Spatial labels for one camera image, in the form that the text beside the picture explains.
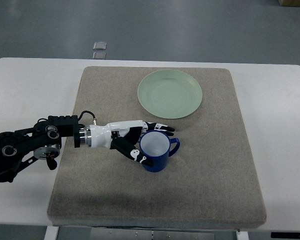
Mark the beige fabric mat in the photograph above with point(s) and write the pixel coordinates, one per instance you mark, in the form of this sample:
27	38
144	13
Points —
210	183

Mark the light green plate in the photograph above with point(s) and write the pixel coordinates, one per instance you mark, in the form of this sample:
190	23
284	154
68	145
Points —
169	94

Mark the blue enamel cup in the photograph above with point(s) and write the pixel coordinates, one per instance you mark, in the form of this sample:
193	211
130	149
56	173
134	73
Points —
158	147

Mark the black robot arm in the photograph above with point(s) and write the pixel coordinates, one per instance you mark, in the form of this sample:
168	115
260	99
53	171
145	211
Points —
21	148

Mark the cardboard box corner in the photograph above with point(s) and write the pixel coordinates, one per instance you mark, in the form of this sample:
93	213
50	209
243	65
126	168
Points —
289	3

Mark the lower floor socket plate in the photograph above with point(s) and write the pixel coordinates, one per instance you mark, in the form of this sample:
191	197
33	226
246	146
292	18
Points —
99	55

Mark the metal table frame bar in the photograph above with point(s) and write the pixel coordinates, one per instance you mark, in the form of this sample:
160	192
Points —
138	234

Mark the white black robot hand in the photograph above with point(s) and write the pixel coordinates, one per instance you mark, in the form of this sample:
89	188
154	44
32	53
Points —
123	137

